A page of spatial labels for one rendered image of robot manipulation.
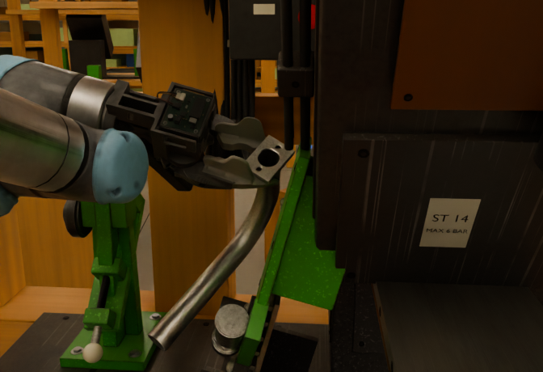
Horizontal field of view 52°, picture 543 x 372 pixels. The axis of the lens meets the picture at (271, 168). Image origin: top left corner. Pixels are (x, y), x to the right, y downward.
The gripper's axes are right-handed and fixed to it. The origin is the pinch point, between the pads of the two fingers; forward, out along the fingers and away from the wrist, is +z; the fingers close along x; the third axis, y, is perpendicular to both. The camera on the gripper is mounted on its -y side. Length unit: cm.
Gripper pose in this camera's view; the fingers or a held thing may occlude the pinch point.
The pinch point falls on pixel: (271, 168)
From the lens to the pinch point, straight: 68.8
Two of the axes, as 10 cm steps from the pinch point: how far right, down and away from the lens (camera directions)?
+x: 2.5, -8.4, 4.8
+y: 1.1, -4.7, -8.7
